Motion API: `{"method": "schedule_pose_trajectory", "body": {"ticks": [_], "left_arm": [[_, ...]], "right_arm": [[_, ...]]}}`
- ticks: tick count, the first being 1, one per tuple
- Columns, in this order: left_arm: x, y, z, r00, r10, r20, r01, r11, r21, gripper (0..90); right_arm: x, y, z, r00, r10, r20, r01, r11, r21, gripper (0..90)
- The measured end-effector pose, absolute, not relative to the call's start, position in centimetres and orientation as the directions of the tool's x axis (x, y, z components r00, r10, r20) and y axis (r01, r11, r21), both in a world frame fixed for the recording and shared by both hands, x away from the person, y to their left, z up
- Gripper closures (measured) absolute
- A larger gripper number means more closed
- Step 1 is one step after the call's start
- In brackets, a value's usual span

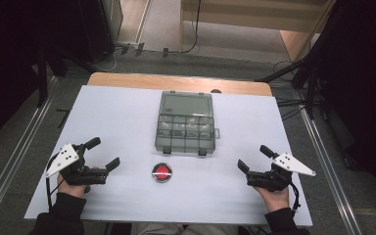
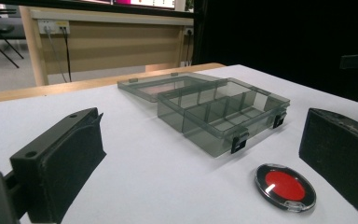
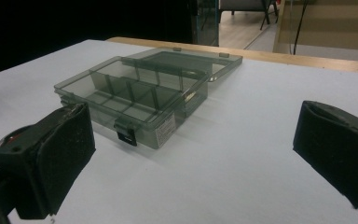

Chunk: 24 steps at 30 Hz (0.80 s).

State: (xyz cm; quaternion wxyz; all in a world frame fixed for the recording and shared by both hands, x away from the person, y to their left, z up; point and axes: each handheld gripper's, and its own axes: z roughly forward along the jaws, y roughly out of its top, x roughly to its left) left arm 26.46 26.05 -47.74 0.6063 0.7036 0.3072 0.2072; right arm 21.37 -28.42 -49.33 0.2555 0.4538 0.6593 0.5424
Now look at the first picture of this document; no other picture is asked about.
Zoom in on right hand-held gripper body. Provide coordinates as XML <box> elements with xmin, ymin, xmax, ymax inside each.
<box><xmin>245</xmin><ymin>152</ymin><xmax>317</xmax><ymax>193</ymax></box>

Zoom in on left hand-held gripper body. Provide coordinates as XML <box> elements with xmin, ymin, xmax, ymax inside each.
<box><xmin>44</xmin><ymin>143</ymin><xmax>110</xmax><ymax>187</ymax></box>

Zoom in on person's left hand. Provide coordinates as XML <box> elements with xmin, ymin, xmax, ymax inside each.
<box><xmin>57</xmin><ymin>165</ymin><xmax>100</xmax><ymax>199</ymax></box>

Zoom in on person's right hand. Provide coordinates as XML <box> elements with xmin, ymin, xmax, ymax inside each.
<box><xmin>254</xmin><ymin>185</ymin><xmax>291</xmax><ymax>213</ymax></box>

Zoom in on white table board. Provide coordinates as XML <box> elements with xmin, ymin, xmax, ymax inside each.
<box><xmin>23</xmin><ymin>85</ymin><xmax>313</xmax><ymax>227</ymax></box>

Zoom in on round red silver-rimmed tin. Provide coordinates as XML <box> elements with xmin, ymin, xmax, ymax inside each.
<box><xmin>152</xmin><ymin>162</ymin><xmax>173</xmax><ymax>184</ymax></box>

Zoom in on grey clear compartment box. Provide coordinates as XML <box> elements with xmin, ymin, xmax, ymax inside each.
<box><xmin>154</xmin><ymin>90</ymin><xmax>221</xmax><ymax>157</ymax></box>

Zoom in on wooden table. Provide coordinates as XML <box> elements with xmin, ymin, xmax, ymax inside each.
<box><xmin>87</xmin><ymin>71</ymin><xmax>273</xmax><ymax>98</ymax></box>

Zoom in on black stand legs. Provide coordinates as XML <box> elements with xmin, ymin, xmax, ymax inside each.
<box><xmin>254</xmin><ymin>48</ymin><xmax>321</xmax><ymax>120</ymax></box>

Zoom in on dark cabinet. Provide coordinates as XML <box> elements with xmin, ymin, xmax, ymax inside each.
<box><xmin>76</xmin><ymin>0</ymin><xmax>124</xmax><ymax>65</ymax></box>

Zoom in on dark curtain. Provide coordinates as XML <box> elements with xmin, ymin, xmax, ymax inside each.
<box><xmin>316</xmin><ymin>0</ymin><xmax>376</xmax><ymax>209</ymax></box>
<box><xmin>0</xmin><ymin>0</ymin><xmax>79</xmax><ymax>153</ymax></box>

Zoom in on light wooden cabinet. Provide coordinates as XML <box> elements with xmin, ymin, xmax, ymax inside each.
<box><xmin>179</xmin><ymin>0</ymin><xmax>337</xmax><ymax>63</ymax></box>

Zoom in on right hand-held gripper black cable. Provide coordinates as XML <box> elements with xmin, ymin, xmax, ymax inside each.
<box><xmin>288</xmin><ymin>180</ymin><xmax>302</xmax><ymax>217</ymax></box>

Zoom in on hand-held gripper black cable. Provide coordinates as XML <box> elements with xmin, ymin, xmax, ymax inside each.
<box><xmin>45</xmin><ymin>152</ymin><xmax>67</xmax><ymax>211</ymax></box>
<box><xmin>288</xmin><ymin>180</ymin><xmax>302</xmax><ymax>217</ymax></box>

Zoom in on left hand-held gripper black cable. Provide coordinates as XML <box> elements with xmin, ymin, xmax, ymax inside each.
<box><xmin>45</xmin><ymin>152</ymin><xmax>67</xmax><ymax>211</ymax></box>

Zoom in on bundle of black floor cables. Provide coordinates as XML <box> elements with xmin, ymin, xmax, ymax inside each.
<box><xmin>272</xmin><ymin>60</ymin><xmax>322</xmax><ymax>121</ymax></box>

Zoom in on metal floor rail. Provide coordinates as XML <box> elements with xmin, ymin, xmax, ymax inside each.
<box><xmin>0</xmin><ymin>76</ymin><xmax>60</xmax><ymax>226</ymax></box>
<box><xmin>295</xmin><ymin>91</ymin><xmax>364</xmax><ymax>235</ymax></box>

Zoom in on white floor cable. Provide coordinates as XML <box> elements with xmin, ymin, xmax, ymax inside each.
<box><xmin>91</xmin><ymin>45</ymin><xmax>128</xmax><ymax>73</ymax></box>

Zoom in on black hanging cable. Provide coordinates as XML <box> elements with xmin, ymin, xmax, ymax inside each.
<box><xmin>163</xmin><ymin>0</ymin><xmax>203</xmax><ymax>58</ymax></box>

